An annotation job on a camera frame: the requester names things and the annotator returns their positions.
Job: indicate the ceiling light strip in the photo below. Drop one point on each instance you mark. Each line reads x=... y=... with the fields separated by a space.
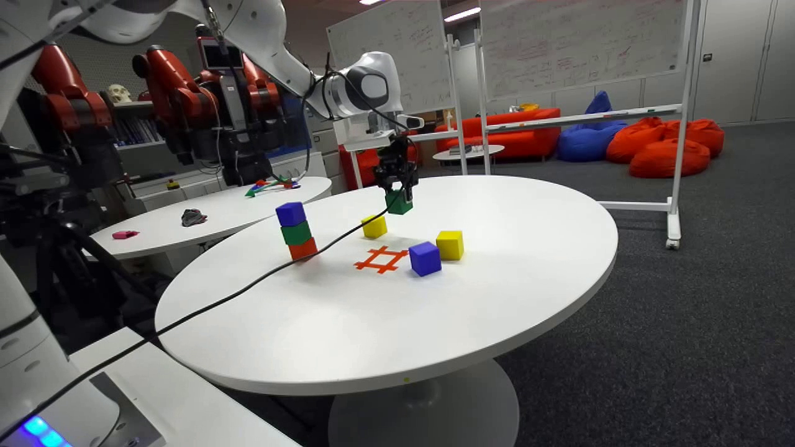
x=462 y=14

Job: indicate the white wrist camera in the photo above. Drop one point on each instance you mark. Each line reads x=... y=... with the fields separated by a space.
x=398 y=125

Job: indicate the green toy block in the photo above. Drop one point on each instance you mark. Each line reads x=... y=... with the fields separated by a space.
x=401 y=202
x=295 y=235

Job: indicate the small multicolour object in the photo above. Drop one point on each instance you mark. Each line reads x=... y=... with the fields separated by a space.
x=257 y=191

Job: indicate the orange tape grid mark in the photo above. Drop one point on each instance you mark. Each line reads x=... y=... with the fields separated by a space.
x=381 y=259

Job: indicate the orange beanbag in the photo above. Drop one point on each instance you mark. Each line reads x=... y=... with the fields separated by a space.
x=634 y=140
x=672 y=158
x=708 y=138

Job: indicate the blue beanbag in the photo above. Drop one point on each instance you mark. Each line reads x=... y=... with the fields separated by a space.
x=586 y=138

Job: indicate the orange toy block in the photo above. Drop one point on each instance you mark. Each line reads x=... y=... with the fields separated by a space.
x=304 y=249

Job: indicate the small white figurine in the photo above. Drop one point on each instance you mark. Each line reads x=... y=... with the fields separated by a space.
x=120 y=94

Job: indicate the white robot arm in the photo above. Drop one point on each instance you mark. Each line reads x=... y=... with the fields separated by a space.
x=264 y=34

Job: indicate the yellow toy block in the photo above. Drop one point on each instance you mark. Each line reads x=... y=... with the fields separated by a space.
x=451 y=245
x=374 y=228

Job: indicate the blue toy block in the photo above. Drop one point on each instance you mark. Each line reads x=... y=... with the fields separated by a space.
x=424 y=259
x=289 y=215

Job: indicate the small yellow object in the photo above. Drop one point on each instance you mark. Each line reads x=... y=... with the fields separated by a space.
x=171 y=184

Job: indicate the small whiteboard on stand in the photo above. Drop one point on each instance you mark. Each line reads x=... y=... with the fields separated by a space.
x=423 y=50

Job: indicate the white base unit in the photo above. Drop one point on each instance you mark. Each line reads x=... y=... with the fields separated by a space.
x=164 y=405

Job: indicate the gray lump object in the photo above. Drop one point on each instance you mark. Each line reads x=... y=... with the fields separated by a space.
x=193 y=217

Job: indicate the red beanbag sofa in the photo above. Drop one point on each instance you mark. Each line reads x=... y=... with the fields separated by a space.
x=361 y=166
x=521 y=138

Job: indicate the white round side table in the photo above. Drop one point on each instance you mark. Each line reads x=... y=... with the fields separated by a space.
x=224 y=217

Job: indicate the small pink object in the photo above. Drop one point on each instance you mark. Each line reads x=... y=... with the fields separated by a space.
x=125 y=235

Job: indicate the white table pedestal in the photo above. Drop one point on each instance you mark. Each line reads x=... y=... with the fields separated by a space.
x=423 y=413

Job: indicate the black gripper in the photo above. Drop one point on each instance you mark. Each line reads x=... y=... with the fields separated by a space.
x=395 y=163

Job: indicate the small red toy piece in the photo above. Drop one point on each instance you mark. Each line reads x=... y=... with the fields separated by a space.
x=289 y=182

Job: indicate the large whiteboard on stand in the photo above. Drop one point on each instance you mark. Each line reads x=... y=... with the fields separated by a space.
x=578 y=40

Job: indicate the small white round table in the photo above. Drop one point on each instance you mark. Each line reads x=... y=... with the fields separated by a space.
x=467 y=152

